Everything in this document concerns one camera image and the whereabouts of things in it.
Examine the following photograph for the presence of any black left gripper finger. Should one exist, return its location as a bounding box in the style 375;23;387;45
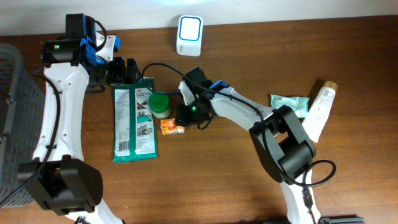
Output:
113;57;126;85
126;58;141;84

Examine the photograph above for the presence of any small orange juice carton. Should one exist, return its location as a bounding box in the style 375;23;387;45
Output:
160;118;185;136

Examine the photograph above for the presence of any green lid glass jar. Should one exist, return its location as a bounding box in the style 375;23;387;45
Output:
149;93;171;119

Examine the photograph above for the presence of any green 3M cloth package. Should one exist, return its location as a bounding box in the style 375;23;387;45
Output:
113;78;157;163

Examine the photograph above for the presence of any teal wet wipes pack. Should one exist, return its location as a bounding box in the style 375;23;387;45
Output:
271;95;310;118

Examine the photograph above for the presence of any white tube with gold cap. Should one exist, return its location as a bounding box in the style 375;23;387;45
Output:
302;81;338;142

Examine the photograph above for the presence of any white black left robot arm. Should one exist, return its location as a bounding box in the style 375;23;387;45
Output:
17;14;134;223

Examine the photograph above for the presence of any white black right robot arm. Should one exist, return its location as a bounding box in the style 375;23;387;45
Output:
176;67;321;223

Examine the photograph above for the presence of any white barcode scanner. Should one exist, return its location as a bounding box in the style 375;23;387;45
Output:
176;15;203;57

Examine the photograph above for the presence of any dark grey plastic basket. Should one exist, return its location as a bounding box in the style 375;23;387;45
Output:
1;43;45;200

